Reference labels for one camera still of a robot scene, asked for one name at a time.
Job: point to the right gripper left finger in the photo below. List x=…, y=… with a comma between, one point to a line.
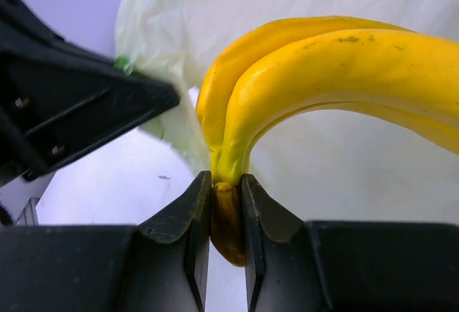
x=159, y=265

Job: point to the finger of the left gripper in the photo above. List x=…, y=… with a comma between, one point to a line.
x=60, y=102

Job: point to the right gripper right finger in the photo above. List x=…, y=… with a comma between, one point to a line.
x=296, y=265

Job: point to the yellow fake banana bunch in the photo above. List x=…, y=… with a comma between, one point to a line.
x=297, y=65

